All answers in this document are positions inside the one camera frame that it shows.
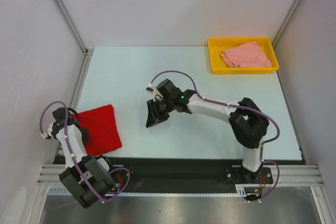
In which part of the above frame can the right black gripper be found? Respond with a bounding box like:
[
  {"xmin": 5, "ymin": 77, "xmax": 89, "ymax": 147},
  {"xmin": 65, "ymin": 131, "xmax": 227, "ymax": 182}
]
[{"xmin": 146, "ymin": 98, "xmax": 175, "ymax": 129}]

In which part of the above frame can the red t shirt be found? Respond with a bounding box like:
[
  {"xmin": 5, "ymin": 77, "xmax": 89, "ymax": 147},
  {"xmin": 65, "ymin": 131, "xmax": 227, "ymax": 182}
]
[{"xmin": 72, "ymin": 104, "xmax": 122, "ymax": 156}]

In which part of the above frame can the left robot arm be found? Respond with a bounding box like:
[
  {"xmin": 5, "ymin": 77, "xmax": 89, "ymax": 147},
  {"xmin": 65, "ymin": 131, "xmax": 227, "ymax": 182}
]
[{"xmin": 49, "ymin": 108, "xmax": 116, "ymax": 209}]

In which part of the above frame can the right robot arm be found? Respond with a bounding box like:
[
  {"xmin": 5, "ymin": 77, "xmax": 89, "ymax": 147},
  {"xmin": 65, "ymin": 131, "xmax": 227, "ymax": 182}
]
[{"xmin": 146, "ymin": 79, "xmax": 269, "ymax": 183}]

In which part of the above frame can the yellow plastic bin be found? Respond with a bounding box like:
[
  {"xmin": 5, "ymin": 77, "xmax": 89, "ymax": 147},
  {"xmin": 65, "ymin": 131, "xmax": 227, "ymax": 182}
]
[{"xmin": 207, "ymin": 37, "xmax": 279, "ymax": 74}]

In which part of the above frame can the pink t shirt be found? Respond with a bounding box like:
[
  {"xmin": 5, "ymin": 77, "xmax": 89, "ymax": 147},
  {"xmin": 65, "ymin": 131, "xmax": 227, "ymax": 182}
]
[{"xmin": 221, "ymin": 41, "xmax": 272, "ymax": 68}]

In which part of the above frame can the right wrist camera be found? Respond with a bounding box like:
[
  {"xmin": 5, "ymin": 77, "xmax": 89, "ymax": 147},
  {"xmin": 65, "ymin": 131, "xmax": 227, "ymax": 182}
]
[{"xmin": 146, "ymin": 83, "xmax": 163, "ymax": 100}]

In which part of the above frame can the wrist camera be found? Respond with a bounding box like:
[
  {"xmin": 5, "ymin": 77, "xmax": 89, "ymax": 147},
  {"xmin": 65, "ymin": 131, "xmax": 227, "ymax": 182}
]
[
  {"xmin": 40, "ymin": 123, "xmax": 59, "ymax": 140},
  {"xmin": 146, "ymin": 83, "xmax": 163, "ymax": 100}
]

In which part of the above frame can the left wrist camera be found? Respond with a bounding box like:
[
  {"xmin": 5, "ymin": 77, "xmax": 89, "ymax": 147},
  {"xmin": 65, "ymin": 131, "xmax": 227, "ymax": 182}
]
[{"xmin": 40, "ymin": 123, "xmax": 59, "ymax": 140}]

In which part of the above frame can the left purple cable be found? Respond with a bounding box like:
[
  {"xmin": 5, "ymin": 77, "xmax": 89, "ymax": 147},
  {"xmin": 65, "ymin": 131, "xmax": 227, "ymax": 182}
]
[{"xmin": 39, "ymin": 100, "xmax": 132, "ymax": 210}]

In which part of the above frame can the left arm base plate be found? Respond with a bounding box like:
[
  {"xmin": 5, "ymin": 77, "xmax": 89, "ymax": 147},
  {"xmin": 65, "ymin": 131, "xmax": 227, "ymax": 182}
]
[{"xmin": 108, "ymin": 166, "xmax": 132, "ymax": 185}]

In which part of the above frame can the left cable duct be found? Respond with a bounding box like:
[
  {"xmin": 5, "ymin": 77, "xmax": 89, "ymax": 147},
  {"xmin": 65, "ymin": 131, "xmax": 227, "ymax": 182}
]
[{"xmin": 48, "ymin": 184, "xmax": 124, "ymax": 196}]

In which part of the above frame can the cable duct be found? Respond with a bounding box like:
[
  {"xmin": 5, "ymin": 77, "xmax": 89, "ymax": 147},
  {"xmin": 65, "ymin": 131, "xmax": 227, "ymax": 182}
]
[
  {"xmin": 48, "ymin": 184, "xmax": 124, "ymax": 196},
  {"xmin": 235, "ymin": 184, "xmax": 262, "ymax": 197}
]

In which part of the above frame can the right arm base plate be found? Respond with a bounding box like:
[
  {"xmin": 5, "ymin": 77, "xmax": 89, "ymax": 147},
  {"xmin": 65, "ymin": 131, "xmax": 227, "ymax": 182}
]
[{"xmin": 224, "ymin": 166, "xmax": 274, "ymax": 185}]

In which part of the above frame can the right cable duct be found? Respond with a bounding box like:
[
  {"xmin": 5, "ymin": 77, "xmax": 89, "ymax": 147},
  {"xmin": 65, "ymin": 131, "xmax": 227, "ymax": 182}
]
[{"xmin": 235, "ymin": 184, "xmax": 262, "ymax": 197}]

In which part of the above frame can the aluminium frame rail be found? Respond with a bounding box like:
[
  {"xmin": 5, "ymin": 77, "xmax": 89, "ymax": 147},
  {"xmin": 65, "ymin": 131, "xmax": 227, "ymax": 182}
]
[{"xmin": 37, "ymin": 164, "xmax": 324, "ymax": 187}]

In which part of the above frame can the left aluminium corner post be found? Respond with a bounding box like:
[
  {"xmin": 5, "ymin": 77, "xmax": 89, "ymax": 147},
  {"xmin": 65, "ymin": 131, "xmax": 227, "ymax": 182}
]
[{"xmin": 52, "ymin": 0, "xmax": 88, "ymax": 55}]

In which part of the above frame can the aluminium corner post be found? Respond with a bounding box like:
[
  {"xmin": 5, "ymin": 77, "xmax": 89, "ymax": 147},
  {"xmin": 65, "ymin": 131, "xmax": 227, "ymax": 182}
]
[
  {"xmin": 52, "ymin": 0, "xmax": 88, "ymax": 55},
  {"xmin": 272, "ymin": 0, "xmax": 303, "ymax": 49}
]

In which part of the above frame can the right aluminium corner post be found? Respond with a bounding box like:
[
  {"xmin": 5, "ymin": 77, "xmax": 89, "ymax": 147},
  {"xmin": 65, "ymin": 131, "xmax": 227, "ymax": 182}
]
[{"xmin": 272, "ymin": 0, "xmax": 303, "ymax": 49}]

